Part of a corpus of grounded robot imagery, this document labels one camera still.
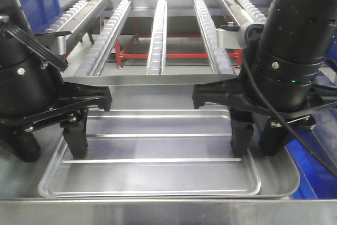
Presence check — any centre grey roller track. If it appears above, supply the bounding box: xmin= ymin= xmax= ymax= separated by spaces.
xmin=146 ymin=0 xmax=167 ymax=75

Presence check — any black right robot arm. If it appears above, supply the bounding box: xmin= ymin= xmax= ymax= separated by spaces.
xmin=193 ymin=0 xmax=336 ymax=158

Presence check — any lower silver tray in stack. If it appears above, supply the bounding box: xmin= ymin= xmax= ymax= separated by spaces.
xmin=48 ymin=138 xmax=299 ymax=198

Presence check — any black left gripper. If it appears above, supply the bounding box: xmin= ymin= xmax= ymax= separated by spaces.
xmin=1 ymin=82 xmax=112 ymax=162

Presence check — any red metal frame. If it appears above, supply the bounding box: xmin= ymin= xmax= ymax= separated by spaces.
xmin=114 ymin=34 xmax=244 ymax=69

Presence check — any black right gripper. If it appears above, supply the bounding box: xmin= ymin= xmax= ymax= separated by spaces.
xmin=192 ymin=77 xmax=316 ymax=158

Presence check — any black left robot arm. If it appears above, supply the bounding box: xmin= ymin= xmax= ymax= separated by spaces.
xmin=1 ymin=0 xmax=112 ymax=162

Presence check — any steel front rack rail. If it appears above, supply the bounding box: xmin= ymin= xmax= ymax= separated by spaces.
xmin=1 ymin=199 xmax=336 ymax=224

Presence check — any silver metal tray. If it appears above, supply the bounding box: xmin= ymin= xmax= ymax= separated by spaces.
xmin=38 ymin=109 xmax=261 ymax=198

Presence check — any black cable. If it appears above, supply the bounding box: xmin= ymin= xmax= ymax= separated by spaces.
xmin=241 ymin=48 xmax=337 ymax=178

